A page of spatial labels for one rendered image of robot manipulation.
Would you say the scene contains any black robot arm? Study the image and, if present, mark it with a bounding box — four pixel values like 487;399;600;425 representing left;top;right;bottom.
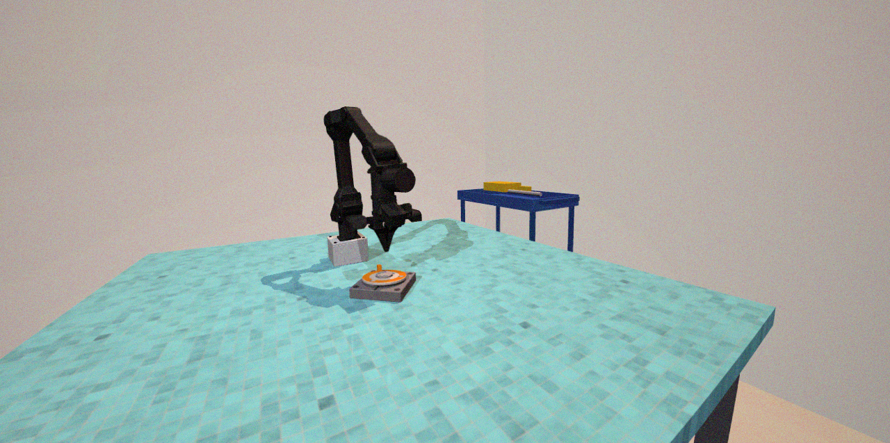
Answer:
323;106;416;241

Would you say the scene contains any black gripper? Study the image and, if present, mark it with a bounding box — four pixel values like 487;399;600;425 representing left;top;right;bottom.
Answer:
345;191;422;252

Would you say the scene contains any orange round plate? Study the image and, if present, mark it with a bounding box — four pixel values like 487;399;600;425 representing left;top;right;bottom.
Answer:
362;264;406;285

